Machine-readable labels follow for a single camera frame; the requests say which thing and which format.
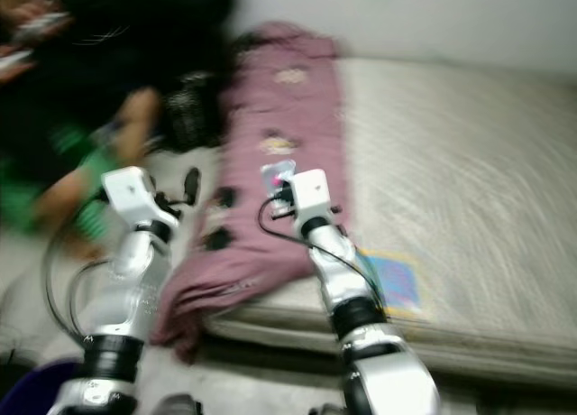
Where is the small white wrapper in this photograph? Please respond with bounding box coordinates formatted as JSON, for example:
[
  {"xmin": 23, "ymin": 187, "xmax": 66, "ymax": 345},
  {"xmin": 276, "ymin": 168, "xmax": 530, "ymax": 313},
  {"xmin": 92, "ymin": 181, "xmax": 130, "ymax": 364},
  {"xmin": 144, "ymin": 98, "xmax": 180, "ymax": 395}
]
[{"xmin": 260, "ymin": 160, "xmax": 297, "ymax": 199}]

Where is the colourful yellow-edged book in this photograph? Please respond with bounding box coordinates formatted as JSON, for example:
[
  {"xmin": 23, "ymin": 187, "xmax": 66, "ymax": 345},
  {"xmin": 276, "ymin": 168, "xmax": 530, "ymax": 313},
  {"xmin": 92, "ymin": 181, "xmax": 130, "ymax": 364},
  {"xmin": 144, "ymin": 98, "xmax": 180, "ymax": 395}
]
[{"xmin": 356, "ymin": 248, "xmax": 423, "ymax": 321}]

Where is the black backpack with white lettering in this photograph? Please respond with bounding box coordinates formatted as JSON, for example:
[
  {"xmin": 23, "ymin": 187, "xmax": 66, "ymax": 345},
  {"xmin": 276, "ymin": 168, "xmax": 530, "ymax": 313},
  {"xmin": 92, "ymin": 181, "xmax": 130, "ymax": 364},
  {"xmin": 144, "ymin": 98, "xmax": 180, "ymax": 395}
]
[{"xmin": 162, "ymin": 72, "xmax": 226, "ymax": 150}]

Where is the person in black clothes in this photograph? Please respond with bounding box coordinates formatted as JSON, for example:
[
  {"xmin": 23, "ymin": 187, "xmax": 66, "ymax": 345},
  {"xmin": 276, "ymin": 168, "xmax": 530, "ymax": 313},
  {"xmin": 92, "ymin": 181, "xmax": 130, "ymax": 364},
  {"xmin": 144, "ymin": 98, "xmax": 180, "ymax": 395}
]
[{"xmin": 0, "ymin": 0, "xmax": 240, "ymax": 254}]

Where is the white quilted mattress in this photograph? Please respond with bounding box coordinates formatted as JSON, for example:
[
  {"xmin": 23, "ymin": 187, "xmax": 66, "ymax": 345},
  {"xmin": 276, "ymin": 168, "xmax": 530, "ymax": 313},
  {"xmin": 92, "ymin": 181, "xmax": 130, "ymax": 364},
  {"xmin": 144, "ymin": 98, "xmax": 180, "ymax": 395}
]
[{"xmin": 203, "ymin": 59, "xmax": 577, "ymax": 389}]

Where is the navy blue bucket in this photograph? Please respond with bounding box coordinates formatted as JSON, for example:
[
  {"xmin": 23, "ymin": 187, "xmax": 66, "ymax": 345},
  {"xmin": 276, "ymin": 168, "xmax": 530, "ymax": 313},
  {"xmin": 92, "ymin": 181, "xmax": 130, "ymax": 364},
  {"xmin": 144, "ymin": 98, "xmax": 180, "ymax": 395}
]
[{"xmin": 0, "ymin": 359, "xmax": 82, "ymax": 415}]

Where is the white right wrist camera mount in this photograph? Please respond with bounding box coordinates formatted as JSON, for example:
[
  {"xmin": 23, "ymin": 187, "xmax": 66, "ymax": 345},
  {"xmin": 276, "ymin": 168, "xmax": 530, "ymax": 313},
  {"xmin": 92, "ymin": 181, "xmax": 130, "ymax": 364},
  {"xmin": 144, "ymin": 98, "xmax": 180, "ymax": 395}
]
[{"xmin": 290, "ymin": 169, "xmax": 333, "ymax": 237}]

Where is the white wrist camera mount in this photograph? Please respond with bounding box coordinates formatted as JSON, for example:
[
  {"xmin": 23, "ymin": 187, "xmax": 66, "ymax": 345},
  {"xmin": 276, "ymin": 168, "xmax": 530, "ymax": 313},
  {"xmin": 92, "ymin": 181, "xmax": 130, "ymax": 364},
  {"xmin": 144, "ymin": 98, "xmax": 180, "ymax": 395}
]
[
  {"xmin": 290, "ymin": 169, "xmax": 333, "ymax": 237},
  {"xmin": 101, "ymin": 166, "xmax": 178, "ymax": 226}
]

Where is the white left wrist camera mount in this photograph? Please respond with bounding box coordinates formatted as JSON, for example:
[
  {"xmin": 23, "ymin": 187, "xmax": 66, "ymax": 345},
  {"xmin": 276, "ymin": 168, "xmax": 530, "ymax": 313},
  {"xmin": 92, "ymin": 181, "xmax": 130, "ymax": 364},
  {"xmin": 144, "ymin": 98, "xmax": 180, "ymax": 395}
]
[{"xmin": 101, "ymin": 166, "xmax": 178, "ymax": 226}]

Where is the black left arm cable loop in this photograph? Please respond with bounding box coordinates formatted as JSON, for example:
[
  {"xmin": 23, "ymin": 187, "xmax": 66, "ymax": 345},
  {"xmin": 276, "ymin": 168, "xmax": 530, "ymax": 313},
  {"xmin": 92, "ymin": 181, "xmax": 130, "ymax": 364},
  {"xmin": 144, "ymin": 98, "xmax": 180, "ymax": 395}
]
[{"xmin": 66, "ymin": 262, "xmax": 100, "ymax": 344}]

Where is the black left wrist camera cable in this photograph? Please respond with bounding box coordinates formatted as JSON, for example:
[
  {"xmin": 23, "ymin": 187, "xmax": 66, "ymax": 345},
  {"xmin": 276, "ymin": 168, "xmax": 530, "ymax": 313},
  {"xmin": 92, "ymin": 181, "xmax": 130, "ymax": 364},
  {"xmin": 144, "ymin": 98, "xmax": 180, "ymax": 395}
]
[{"xmin": 39, "ymin": 212, "xmax": 96, "ymax": 348}]

